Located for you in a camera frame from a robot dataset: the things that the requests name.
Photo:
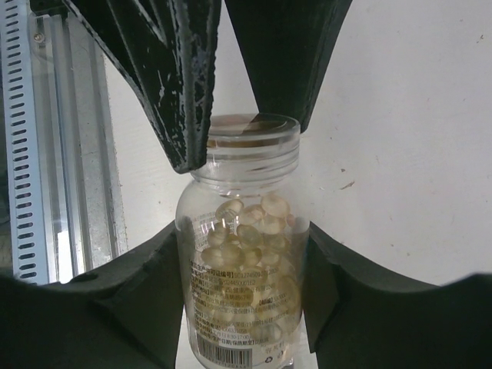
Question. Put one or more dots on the clear bottle cap orange label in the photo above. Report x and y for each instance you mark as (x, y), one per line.
(246, 148)

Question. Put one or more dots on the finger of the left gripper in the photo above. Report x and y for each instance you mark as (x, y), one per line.
(286, 47)
(165, 50)

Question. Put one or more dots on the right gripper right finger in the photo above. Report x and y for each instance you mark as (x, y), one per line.
(359, 314)

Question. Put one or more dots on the white slotted cable duct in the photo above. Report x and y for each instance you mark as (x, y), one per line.
(29, 255)

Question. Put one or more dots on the clear bottle yellow pills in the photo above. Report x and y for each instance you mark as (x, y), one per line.
(241, 251)

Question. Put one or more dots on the aluminium mounting rail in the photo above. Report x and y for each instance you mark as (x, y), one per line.
(81, 198)

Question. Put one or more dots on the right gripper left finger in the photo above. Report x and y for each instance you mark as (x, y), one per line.
(124, 314)

